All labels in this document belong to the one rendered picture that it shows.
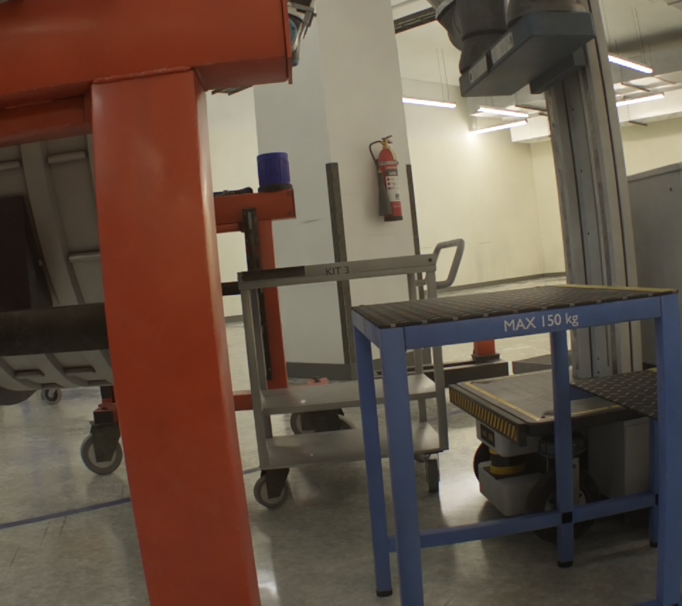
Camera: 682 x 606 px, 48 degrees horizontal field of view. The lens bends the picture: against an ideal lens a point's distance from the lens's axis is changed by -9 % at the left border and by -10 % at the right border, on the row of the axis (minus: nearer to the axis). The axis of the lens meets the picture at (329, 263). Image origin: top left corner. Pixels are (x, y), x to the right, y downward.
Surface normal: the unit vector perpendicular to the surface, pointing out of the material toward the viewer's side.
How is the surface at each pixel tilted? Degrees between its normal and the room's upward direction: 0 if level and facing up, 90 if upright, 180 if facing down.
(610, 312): 90
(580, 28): 90
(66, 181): 116
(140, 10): 90
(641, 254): 90
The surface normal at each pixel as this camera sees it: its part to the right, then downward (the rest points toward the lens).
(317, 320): -0.74, 0.07
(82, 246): 0.09, 0.58
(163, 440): 0.04, -0.01
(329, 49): 0.66, -0.07
